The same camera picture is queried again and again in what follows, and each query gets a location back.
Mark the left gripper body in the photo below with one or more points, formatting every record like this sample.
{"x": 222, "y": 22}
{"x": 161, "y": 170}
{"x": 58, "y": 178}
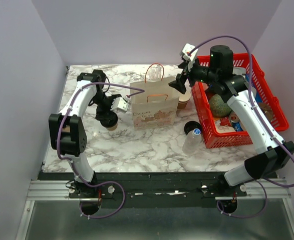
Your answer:
{"x": 104, "y": 103}

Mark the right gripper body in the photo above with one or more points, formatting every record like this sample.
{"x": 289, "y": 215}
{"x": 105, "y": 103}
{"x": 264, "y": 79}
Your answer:
{"x": 200, "y": 73}

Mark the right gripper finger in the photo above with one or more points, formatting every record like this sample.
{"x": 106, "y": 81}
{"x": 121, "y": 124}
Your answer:
{"x": 184, "y": 67}
{"x": 179, "y": 85}

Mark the black coffee cup lid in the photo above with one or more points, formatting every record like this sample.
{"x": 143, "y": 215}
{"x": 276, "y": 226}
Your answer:
{"x": 109, "y": 121}

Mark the brown paper coffee cup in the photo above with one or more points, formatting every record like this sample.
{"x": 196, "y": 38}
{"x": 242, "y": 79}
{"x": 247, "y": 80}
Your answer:
{"x": 112, "y": 128}

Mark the paper takeout bag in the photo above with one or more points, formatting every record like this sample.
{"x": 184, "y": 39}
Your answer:
{"x": 156, "y": 107}

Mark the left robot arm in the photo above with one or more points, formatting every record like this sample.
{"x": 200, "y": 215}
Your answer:
{"x": 67, "y": 132}

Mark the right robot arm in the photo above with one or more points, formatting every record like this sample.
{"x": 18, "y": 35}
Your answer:
{"x": 273, "y": 152}

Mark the green melon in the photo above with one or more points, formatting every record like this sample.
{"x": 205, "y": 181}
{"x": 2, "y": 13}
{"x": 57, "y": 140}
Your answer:
{"x": 218, "y": 107}

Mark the stack of black lids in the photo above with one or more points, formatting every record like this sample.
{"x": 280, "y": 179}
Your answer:
{"x": 190, "y": 126}

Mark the red plastic basket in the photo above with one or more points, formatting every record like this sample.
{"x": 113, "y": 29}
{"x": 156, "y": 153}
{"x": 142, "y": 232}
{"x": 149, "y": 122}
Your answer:
{"x": 212, "y": 138}

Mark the clear plastic water bottle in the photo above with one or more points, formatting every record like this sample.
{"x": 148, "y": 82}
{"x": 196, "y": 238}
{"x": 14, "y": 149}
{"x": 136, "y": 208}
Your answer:
{"x": 192, "y": 141}

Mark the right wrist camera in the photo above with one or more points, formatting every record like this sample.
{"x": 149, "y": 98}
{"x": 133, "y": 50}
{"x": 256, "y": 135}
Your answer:
{"x": 188, "y": 55}

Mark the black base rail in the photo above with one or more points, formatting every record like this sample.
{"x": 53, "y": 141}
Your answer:
{"x": 156, "y": 190}

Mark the aluminium frame rail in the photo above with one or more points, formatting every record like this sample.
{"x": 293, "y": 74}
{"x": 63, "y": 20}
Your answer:
{"x": 56, "y": 190}

